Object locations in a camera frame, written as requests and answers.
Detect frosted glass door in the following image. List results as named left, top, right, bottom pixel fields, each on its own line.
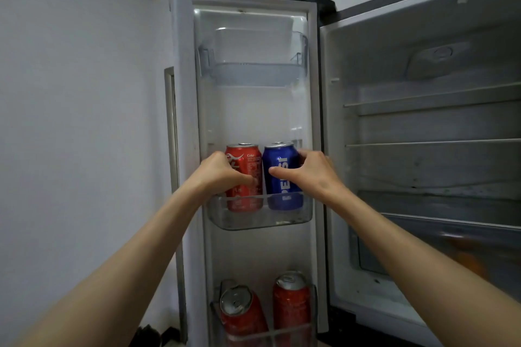
left=164, top=67, right=188, bottom=343

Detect person's right forearm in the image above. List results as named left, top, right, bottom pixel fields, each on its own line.
left=327, top=188, right=521, bottom=347

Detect person's left hand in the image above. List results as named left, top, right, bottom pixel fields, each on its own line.
left=191, top=151, right=259, bottom=199

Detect silver pink refrigerator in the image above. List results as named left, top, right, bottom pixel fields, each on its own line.
left=169, top=0, right=521, bottom=347

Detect blue Pepsi can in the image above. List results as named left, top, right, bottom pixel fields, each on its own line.
left=262, top=142, right=305, bottom=211

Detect person's left forearm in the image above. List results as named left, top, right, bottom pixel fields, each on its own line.
left=12, top=184, right=211, bottom=347

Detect person's right hand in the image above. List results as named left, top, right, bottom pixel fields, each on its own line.
left=268, top=149, right=347, bottom=205

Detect clear door bin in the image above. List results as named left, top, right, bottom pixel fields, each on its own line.
left=198, top=27, right=309, bottom=87
left=209, top=284, right=318, bottom=347
left=205, top=192, right=314, bottom=232

